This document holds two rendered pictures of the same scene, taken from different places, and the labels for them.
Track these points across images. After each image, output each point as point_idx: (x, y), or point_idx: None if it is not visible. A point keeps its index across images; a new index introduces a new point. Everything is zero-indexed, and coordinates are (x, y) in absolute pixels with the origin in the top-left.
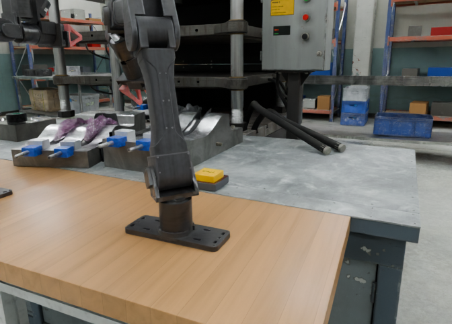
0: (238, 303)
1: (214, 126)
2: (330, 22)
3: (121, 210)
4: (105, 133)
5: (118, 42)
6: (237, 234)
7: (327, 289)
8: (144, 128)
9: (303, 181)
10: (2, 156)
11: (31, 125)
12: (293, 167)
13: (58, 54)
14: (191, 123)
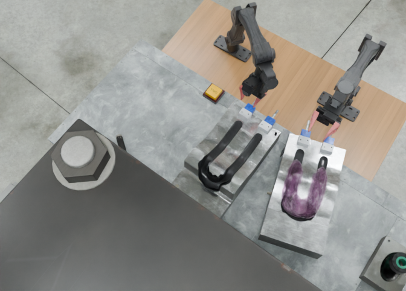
0: (217, 13)
1: (200, 142)
2: None
3: None
4: (284, 163)
5: None
6: (210, 44)
7: (193, 14)
8: (254, 168)
9: (161, 90)
10: (364, 181)
11: (377, 249)
12: (156, 115)
13: None
14: (217, 155)
